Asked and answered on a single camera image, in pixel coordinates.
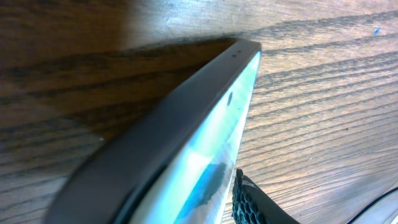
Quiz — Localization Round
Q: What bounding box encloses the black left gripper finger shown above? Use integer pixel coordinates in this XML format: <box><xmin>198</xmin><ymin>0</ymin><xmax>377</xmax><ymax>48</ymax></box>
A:
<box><xmin>232</xmin><ymin>169</ymin><xmax>299</xmax><ymax>224</ymax></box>

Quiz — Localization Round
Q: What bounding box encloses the blue Samsung smartphone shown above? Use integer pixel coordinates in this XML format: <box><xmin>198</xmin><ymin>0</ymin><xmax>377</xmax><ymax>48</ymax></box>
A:
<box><xmin>44</xmin><ymin>40</ymin><xmax>261</xmax><ymax>224</ymax></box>

